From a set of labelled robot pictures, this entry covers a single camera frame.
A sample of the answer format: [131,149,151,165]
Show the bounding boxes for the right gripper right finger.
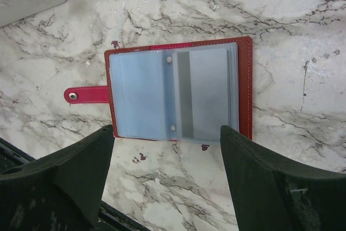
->
[220,126,345,230]

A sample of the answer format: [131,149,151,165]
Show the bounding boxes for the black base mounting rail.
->
[1,140,144,230]

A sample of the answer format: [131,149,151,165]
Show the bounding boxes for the red leather card holder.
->
[64,36,253,145]

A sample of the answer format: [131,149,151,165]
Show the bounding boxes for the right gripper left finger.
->
[1,125,114,230]

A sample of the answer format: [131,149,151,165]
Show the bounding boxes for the credit card with magnetic stripe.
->
[173,48,229,142]

